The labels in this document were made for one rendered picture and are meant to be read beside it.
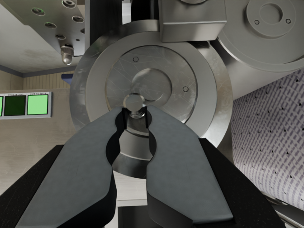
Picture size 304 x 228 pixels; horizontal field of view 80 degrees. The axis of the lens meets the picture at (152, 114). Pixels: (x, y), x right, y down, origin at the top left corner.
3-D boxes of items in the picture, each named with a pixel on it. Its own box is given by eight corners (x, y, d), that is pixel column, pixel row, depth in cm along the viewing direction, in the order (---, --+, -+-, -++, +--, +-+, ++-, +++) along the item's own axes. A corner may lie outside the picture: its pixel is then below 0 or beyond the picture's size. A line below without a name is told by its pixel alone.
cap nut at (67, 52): (71, 45, 49) (70, 61, 49) (76, 52, 53) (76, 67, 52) (57, 46, 49) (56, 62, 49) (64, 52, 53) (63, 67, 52)
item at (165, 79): (216, 73, 15) (167, 154, 14) (208, 81, 17) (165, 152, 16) (136, 27, 15) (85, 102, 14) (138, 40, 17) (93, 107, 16)
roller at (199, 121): (210, 26, 17) (225, 155, 15) (173, 95, 42) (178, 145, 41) (83, 34, 16) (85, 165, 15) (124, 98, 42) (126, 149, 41)
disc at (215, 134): (222, 14, 18) (244, 173, 16) (220, 17, 18) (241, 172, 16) (68, 23, 17) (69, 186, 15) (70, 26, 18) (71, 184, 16)
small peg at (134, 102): (141, 89, 12) (148, 110, 11) (143, 99, 14) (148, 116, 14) (120, 95, 11) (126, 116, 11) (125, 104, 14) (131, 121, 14)
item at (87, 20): (90, -103, 20) (89, 54, 18) (122, 26, 44) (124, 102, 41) (85, -103, 20) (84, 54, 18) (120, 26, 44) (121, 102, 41)
